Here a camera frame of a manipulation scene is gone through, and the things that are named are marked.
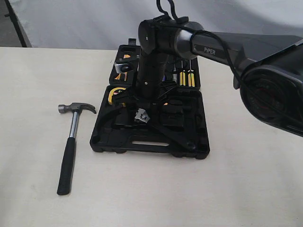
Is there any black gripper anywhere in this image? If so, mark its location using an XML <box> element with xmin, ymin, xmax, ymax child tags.
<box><xmin>123</xmin><ymin>82</ymin><xmax>178</xmax><ymax>110</ymax></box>

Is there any clear handle tester screwdriver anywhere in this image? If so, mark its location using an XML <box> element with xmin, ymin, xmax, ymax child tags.
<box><xmin>172</xmin><ymin>63</ymin><xmax>178</xmax><ymax>83</ymax></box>

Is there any white backdrop cloth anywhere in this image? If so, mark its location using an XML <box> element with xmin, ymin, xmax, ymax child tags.
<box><xmin>10</xmin><ymin>0</ymin><xmax>303</xmax><ymax>50</ymax></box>

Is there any adjustable wrench black handle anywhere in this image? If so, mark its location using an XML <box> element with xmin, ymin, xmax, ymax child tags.
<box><xmin>134</xmin><ymin>108</ymin><xmax>196</xmax><ymax>151</ymax></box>

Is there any black plastic tool case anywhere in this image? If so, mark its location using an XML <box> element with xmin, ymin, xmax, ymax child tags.
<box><xmin>90</xmin><ymin>38</ymin><xmax>210</xmax><ymax>159</ymax></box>

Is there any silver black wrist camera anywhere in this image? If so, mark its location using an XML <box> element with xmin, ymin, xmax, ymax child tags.
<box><xmin>114</xmin><ymin>59</ymin><xmax>137</xmax><ymax>73</ymax></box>

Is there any yellow black screwdriver left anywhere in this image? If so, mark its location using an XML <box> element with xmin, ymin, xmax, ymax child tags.
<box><xmin>179</xmin><ymin>60</ymin><xmax>186</xmax><ymax>86</ymax></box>

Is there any orange utility knife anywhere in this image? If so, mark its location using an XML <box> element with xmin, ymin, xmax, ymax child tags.
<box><xmin>115</xmin><ymin>53</ymin><xmax>131</xmax><ymax>82</ymax></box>

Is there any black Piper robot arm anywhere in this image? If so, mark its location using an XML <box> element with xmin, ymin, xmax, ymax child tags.
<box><xmin>136</xmin><ymin>17</ymin><xmax>303</xmax><ymax>136</ymax></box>

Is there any yellow black screwdriver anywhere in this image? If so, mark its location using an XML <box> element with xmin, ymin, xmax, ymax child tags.
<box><xmin>188</xmin><ymin>60</ymin><xmax>195</xmax><ymax>87</ymax></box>
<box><xmin>179</xmin><ymin>60</ymin><xmax>186</xmax><ymax>86</ymax></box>

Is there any black backdrop stand pole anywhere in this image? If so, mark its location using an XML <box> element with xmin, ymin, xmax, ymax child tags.
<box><xmin>4</xmin><ymin>0</ymin><xmax>28</xmax><ymax>48</ymax></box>

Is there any yellow tape measure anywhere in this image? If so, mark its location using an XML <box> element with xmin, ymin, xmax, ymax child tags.
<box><xmin>107</xmin><ymin>87</ymin><xmax>129</xmax><ymax>107</ymax></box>

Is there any steel claw hammer black grip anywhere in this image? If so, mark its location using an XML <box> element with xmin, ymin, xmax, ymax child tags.
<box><xmin>56</xmin><ymin>102</ymin><xmax>97</xmax><ymax>196</ymax></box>

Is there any yellow black screwdriver right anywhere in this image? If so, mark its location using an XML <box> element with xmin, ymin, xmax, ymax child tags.
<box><xmin>188</xmin><ymin>60</ymin><xmax>195</xmax><ymax>87</ymax></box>

